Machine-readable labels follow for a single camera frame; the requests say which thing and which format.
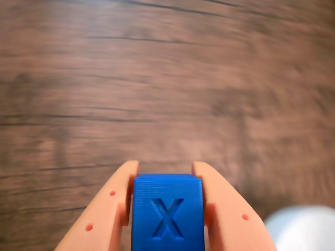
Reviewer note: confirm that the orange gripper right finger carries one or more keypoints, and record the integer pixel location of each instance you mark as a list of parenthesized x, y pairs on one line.
[(230, 219)]

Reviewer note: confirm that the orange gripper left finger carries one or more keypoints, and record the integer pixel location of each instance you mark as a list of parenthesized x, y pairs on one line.
[(104, 214)]

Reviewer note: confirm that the blue cube with X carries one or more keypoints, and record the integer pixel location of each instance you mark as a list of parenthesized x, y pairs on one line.
[(167, 209)]

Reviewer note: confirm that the white bowl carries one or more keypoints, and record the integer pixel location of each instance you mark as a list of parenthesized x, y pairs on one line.
[(306, 230)]

